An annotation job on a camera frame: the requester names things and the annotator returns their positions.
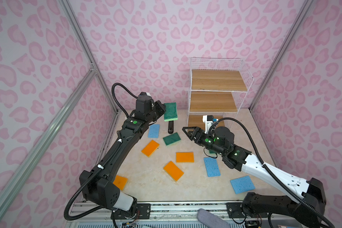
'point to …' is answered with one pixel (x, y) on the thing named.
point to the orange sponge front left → (120, 182)
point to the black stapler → (170, 129)
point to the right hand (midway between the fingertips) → (185, 131)
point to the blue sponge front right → (242, 185)
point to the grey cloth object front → (210, 220)
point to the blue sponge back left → (153, 130)
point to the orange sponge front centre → (174, 171)
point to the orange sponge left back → (150, 147)
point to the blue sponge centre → (212, 166)
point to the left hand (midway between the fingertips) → (167, 101)
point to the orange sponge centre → (185, 157)
